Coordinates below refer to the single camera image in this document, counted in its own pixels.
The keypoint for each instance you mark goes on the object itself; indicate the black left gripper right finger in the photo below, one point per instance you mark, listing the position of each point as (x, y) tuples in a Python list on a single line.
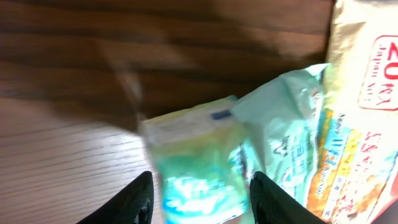
[(272, 205)]

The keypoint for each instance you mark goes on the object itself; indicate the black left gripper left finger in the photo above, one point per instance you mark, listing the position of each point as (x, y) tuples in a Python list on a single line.
[(134, 204)]

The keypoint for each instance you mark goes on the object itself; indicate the teal small snack packet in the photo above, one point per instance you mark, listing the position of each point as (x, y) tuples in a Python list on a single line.
[(205, 162)]

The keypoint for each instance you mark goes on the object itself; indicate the light green snack packet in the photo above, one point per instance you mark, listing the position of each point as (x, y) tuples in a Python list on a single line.
[(282, 119)]

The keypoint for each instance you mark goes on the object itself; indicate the large beige snack bag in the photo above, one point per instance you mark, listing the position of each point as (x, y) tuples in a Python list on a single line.
[(357, 149)]

